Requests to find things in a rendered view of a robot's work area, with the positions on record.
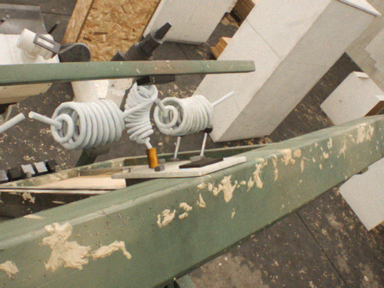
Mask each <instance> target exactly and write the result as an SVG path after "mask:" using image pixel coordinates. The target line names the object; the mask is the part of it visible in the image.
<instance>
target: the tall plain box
mask: <svg viewBox="0 0 384 288"><path fill-rule="evenodd" d="M376 16H379V17H380V16H381V14H380V13H379V12H378V11H377V10H375V9H374V8H373V7H372V6H371V5H370V4H369V3H368V2H367V1H365V0H258V2H257V4H256V5H255V6H254V8H253V9H252V11H251V12H250V14H249V15H248V17H247V18H246V20H244V22H243V23H242V25H241V26H240V27H239V29H238V30H237V32H236V33H235V35H234V36H233V37H232V39H231V40H230V42H229V43H228V45H227V46H226V48H224V50H223V51H222V53H221V55H220V56H219V57H218V59H217V61H254V66H255V71H254V72H250V73H227V74H207V75H206V77H204V78H203V80H202V82H201V84H200V85H199V87H198V88H197V89H196V91H195V92H194V94H193V95H192V96H194V95H202V96H204V97H206V99H207V100H208V101H209V102H210V103H211V104H212V103H214V102H216V101H217V100H219V99H221V98H223V97H224V96H225V95H226V94H228V93H230V92H231V91H233V92H235V94H234V95H232V96H231V97H230V98H228V99H226V100H225V101H223V102H222V103H220V104H219V105H216V106H215V107H213V111H214V118H213V119H212V126H213V130H212V132H211V133H209V135H210V137H211V138H212V140H213V142H214V143H215V142H226V141H232V140H242V139H247V138H254V137H263V136H264V135H270V134H271V133H272V132H273V131H274V130H275V129H276V128H277V126H278V125H279V124H280V123H281V122H282V120H283V119H284V118H285V117H286V116H287V115H288V114H289V113H290V112H291V111H292V109H293V108H294V107H295V106H296V105H297V104H298V103H299V102H300V101H301V100H302V99H303V98H304V97H305V96H306V95H307V94H308V91H309V90H310V89H311V88H312V87H313V86H314V85H315V84H316V83H317V82H318V81H319V80H320V78H321V77H322V76H323V75H324V74H325V73H326V72H327V71H328V70H329V69H330V67H332V66H333V65H334V64H335V62H336V61H337V60H338V59H339V58H340V57H341V55H342V54H343V53H344V52H345V51H346V50H347V49H348V47H349V46H350V45H351V44H353V43H354V42H355V40H356V39H357V38H358V37H359V36H360V35H361V34H362V32H363V30H365V29H366V28H367V27H368V26H369V24H370V23H371V22H372V21H373V20H374V19H375V18H376Z"/></svg>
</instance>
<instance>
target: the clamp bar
mask: <svg viewBox="0 0 384 288"><path fill-rule="evenodd" d="M175 80H176V78H175V75H174V74H162V75H148V76H147V77H143V78H141V79H137V80H136V83H135V84H134V85H133V87H132V88H131V89H130V93H129V94H128V96H127V99H126V104H125V111H124V112H126V111H128V110H129V109H131V108H133V107H135V106H137V105H139V104H142V103H144V102H146V101H149V100H150V99H152V100H153V102H154V101H155V100H156V99H157V94H158V91H157V89H156V87H155V85H163V84H167V83H170V82H174V81H175ZM144 87H145V88H144ZM137 90H140V91H137ZM152 105H153V103H152V104H150V105H148V106H146V107H144V108H142V109H140V110H139V111H137V112H135V113H133V114H130V115H128V116H126V117H125V118H124V120H125V121H127V122H130V123H127V124H126V125H125V127H127V128H131V127H134V128H132V129H130V130H128V131H127V133H128V134H132V135H131V136H130V140H132V141H135V140H136V142H137V143H138V144H142V143H144V144H145V145H146V146H147V149H146V156H147V160H148V165H146V166H142V167H140V168H137V169H132V170H130V167H125V168H122V169H121V170H120V173H116V174H113V175H111V176H110V177H112V179H125V184H126V187H129V186H132V185H136V184H139V183H142V182H146V181H148V180H151V179H155V178H171V177H190V176H202V175H205V174H208V173H212V172H215V171H218V170H221V169H225V168H227V167H231V166H233V165H236V164H239V163H242V162H245V157H231V158H223V159H224V161H221V162H218V163H214V164H210V165H208V166H206V167H201V168H193V169H179V165H182V164H185V163H190V162H193V161H197V160H200V156H195V157H191V158H190V160H189V161H173V162H166V159H159V160H158V158H157V151H156V148H153V147H152V146H151V144H150V143H149V142H148V141H149V140H150V138H149V137H147V136H148V135H151V134H152V133H153V132H154V131H153V130H150V129H152V126H151V122H150V118H149V117H150V115H149V114H150V110H151V107H152ZM144 131H145V132H144ZM143 132H144V133H143ZM140 133H142V134H141V135H138V134H140ZM137 135H138V136H137ZM144 137H146V138H144ZM142 138H144V139H143V140H142ZM121 188H125V187H113V186H81V187H50V186H36V187H2V186H0V216H5V217H13V218H19V217H22V216H25V215H31V214H34V213H37V212H41V211H45V210H47V209H51V208H55V207H57V206H61V205H64V204H67V203H73V202H76V201H80V200H83V199H87V198H90V197H94V196H97V195H100V194H104V193H108V192H111V191H115V190H118V189H121Z"/></svg>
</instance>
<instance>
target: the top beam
mask: <svg viewBox="0 0 384 288"><path fill-rule="evenodd" d="M232 157H245V162H242V163H239V164H236V165H233V166H231V167H227V168H225V169H221V170H218V171H215V172H212V173H208V174H205V175H202V176H190V177H171V178H155V179H151V180H148V181H146V182H142V183H139V184H136V185H132V186H129V187H125V188H121V189H118V190H115V191H111V192H108V193H104V194H100V195H97V196H94V197H90V198H87V199H83V200H80V201H76V202H73V203H67V204H64V205H61V206H57V207H55V208H51V209H47V210H45V211H41V212H37V213H34V214H31V215H25V216H22V217H19V218H15V219H13V220H9V221H6V222H3V223H0V288H156V287H158V286H160V285H162V284H164V283H166V282H168V281H170V280H172V279H174V278H175V277H177V276H179V275H181V274H183V273H184V272H186V271H188V270H189V269H192V268H194V267H195V266H197V265H199V264H201V263H203V262H204V261H206V260H208V259H210V258H212V257H214V256H216V255H217V254H219V253H221V252H222V251H224V250H227V249H228V248H230V247H231V246H233V245H235V244H236V243H238V242H240V241H242V240H243V239H246V238H247V237H249V236H251V235H253V234H255V233H256V232H258V231H260V230H261V229H262V228H265V227H266V226H268V225H270V224H272V223H274V222H276V221H277V220H279V219H281V218H283V217H284V216H286V215H287V214H289V213H291V212H293V211H294V210H296V209H298V208H300V207H302V206H304V205H305V204H307V203H308V202H310V201H311V200H313V199H315V198H317V197H318V196H320V195H322V194H323V193H325V192H327V191H329V190H331V189H332V188H334V187H335V186H337V185H338V184H340V183H342V182H344V181H345V180H347V179H349V178H350V177H352V176H354V175H355V174H357V173H359V172H361V171H363V170H364V169H365V168H366V167H368V166H370V165H372V164H373V163H375V162H377V161H379V160H380V159H381V158H383V157H384V115H373V116H364V117H361V118H358V119H354V120H351V121H348V122H344V123H342V124H338V125H334V126H331V127H328V128H324V129H321V130H317V131H314V132H312V133H308V134H304V135H301V136H297V137H295V138H292V139H289V140H285V141H282V142H278V143H275V144H272V145H268V146H264V147H261V148H257V149H254V150H251V151H247V152H243V153H242V154H238V155H234V156H232ZM228 158H231V157H228Z"/></svg>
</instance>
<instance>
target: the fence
mask: <svg viewBox="0 0 384 288"><path fill-rule="evenodd" d="M142 166H146V165H138V166H121V167H104V168H94V169H86V170H81V171H80V174H81V176H95V175H113V174H116V173H120V170H121V169H122V168H125V167H130V170H132V169H137V168H140V167H142Z"/></svg>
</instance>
